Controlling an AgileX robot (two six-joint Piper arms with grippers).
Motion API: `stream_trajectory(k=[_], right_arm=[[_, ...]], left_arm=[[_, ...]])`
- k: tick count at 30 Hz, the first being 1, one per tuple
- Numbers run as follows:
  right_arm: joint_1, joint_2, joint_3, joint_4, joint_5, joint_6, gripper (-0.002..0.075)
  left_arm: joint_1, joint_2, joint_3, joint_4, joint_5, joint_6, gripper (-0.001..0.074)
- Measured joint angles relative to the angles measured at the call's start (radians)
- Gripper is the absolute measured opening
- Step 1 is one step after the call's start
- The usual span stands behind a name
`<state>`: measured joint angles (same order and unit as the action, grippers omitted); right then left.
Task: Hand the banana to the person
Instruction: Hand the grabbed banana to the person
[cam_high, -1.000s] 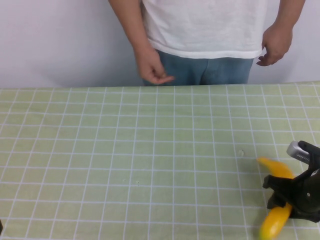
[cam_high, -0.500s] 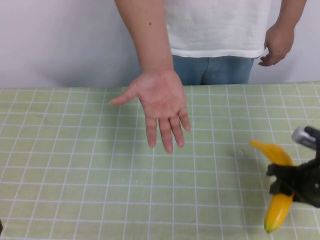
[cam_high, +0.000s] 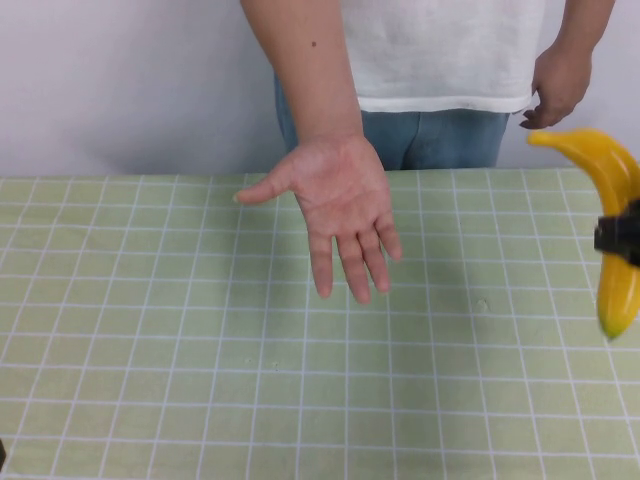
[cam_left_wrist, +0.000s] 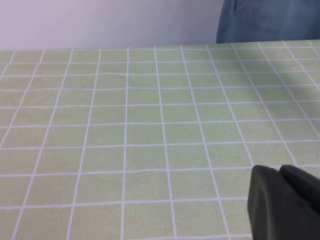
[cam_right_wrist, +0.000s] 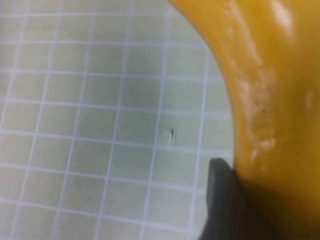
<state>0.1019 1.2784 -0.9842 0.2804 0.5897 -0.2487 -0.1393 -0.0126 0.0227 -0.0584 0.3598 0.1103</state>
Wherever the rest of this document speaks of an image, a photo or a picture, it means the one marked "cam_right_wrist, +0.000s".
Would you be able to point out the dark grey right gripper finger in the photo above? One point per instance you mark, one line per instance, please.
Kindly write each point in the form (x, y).
(225, 205)

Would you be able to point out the yellow banana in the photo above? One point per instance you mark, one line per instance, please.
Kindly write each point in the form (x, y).
(280, 87)

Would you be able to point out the green checked tablecloth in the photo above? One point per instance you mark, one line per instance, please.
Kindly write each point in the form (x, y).
(87, 120)

